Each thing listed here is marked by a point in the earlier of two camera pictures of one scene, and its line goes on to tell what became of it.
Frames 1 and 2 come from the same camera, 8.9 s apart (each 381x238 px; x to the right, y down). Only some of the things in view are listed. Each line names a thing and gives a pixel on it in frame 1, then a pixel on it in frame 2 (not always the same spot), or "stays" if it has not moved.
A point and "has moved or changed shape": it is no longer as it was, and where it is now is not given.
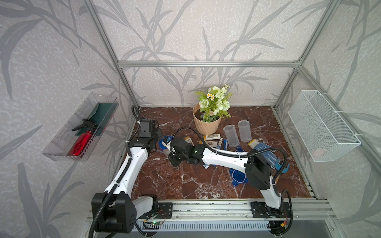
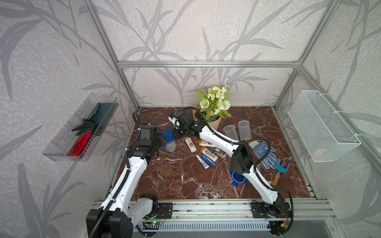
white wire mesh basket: x=325 y=135 stays
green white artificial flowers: x=214 y=105 stays
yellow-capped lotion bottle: x=210 y=143 has moved or changed shape
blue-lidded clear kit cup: x=164 y=145 has moved or changed shape
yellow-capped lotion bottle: x=188 y=139 stays
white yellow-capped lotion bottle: x=212 y=137 has moved or changed shape
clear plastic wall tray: x=79 y=133 stays
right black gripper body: x=175 y=159 → x=180 y=132
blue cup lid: x=237 y=177 stays
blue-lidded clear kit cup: x=232 y=137 stays
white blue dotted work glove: x=262 y=148 stays
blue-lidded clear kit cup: x=245 y=130 stays
